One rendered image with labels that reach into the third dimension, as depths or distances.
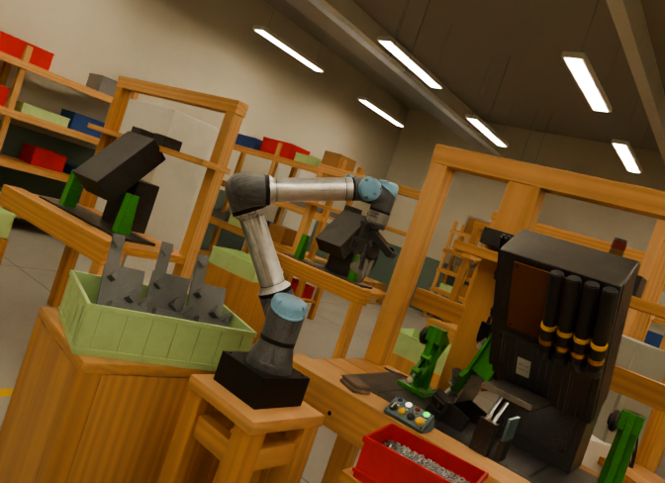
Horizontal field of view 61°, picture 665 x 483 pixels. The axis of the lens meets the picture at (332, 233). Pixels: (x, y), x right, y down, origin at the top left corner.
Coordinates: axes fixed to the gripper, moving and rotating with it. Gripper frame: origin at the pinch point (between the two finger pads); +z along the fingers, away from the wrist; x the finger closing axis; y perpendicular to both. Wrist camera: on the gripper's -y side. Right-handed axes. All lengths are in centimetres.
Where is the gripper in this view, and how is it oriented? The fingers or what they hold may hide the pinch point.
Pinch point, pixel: (361, 280)
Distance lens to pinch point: 196.2
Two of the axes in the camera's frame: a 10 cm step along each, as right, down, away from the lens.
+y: -7.7, -2.9, 5.7
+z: -3.2, 9.5, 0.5
